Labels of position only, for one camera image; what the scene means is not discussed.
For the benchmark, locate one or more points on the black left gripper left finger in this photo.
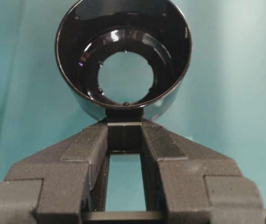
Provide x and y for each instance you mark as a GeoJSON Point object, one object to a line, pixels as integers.
{"type": "Point", "coordinates": [56, 185]}

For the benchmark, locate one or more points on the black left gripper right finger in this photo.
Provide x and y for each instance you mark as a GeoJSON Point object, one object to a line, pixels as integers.
{"type": "Point", "coordinates": [193, 184]}

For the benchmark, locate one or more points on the black plastic cup holder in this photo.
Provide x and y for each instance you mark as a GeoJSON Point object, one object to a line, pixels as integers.
{"type": "Point", "coordinates": [124, 60]}

